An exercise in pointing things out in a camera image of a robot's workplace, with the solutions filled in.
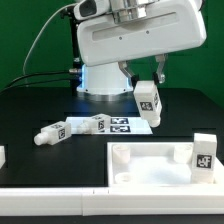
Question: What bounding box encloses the black cable lower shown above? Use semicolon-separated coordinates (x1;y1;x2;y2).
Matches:
0;77;73;93

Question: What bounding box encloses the white fence wall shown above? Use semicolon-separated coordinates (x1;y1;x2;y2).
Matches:
0;146;6;169
0;185;224;216

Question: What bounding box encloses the white left fence wall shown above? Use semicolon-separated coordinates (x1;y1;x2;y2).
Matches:
0;146;6;169

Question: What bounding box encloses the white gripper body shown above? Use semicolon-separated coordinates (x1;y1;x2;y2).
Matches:
77;0;206;66

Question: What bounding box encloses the grey camera cable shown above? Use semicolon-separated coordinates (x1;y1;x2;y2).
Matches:
22;3;79;88

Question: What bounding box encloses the white sheet with markers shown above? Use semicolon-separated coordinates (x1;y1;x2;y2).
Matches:
66;117;152;135

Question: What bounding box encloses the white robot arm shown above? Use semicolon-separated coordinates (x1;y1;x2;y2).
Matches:
73;0;206;101

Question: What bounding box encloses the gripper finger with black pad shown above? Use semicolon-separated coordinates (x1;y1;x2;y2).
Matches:
118;61;139;87
153;54;167;84

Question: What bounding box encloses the black cable upper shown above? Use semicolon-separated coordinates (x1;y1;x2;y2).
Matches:
6;70;83;88

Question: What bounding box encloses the white front fence wall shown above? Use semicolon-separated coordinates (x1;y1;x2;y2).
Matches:
0;185;224;216

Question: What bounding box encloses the black cable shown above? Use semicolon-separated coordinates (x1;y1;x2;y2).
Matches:
6;70;83;88
0;77;73;93

